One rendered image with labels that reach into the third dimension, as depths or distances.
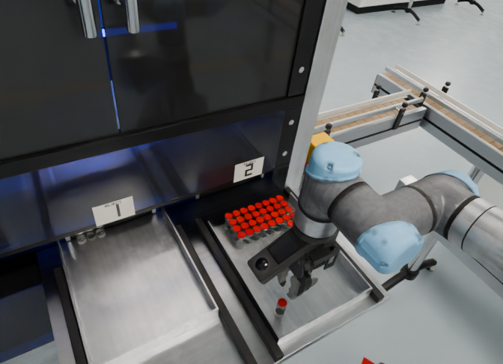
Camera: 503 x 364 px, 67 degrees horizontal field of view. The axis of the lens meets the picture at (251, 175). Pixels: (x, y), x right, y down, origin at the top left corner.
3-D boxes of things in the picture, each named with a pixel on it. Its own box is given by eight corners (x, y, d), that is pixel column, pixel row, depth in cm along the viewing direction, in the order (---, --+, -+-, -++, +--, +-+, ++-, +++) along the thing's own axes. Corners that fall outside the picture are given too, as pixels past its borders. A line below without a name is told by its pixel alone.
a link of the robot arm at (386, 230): (454, 221, 49) (393, 168, 56) (393, 252, 44) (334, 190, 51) (428, 256, 54) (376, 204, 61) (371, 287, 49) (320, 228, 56)
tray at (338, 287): (207, 230, 99) (207, 221, 97) (289, 200, 110) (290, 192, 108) (276, 346, 79) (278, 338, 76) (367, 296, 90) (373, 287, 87)
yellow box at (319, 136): (296, 152, 115) (301, 132, 110) (315, 146, 118) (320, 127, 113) (311, 167, 110) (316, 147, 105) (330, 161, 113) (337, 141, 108)
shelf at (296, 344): (37, 257, 91) (35, 252, 89) (280, 176, 121) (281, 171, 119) (84, 478, 62) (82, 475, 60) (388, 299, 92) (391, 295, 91)
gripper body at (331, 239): (333, 269, 72) (351, 228, 64) (296, 287, 69) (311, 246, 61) (309, 240, 77) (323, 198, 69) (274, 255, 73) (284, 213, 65)
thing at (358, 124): (280, 177, 123) (288, 138, 113) (256, 149, 133) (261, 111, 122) (421, 129, 153) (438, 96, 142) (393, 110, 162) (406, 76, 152)
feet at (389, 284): (361, 296, 190) (370, 281, 180) (427, 260, 211) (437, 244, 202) (372, 310, 185) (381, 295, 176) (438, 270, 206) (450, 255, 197)
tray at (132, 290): (58, 244, 91) (55, 235, 89) (162, 210, 103) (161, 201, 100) (93, 377, 71) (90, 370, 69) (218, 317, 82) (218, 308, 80)
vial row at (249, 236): (233, 244, 97) (235, 233, 94) (291, 222, 104) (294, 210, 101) (238, 250, 95) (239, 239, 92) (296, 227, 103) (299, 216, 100)
